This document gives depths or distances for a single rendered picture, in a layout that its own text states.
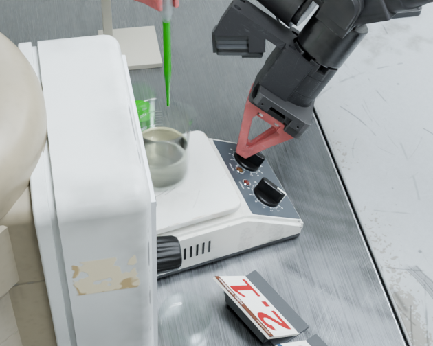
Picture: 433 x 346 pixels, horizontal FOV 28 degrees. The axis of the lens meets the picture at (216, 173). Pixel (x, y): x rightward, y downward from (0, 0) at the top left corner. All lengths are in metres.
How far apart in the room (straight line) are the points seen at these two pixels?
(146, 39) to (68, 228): 0.97
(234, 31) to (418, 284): 0.34
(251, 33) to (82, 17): 0.41
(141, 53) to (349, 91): 0.29
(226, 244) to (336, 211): 0.16
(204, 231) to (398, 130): 0.34
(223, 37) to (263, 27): 0.05
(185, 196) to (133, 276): 0.64
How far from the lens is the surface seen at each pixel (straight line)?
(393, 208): 1.05
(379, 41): 1.26
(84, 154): 0.26
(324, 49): 0.90
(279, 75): 0.91
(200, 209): 0.90
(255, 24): 0.91
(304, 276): 0.97
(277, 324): 0.90
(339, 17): 0.85
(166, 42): 0.80
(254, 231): 0.94
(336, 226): 1.02
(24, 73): 0.26
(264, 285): 0.95
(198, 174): 0.93
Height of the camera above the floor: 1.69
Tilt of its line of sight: 49 degrees down
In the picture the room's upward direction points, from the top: 4 degrees clockwise
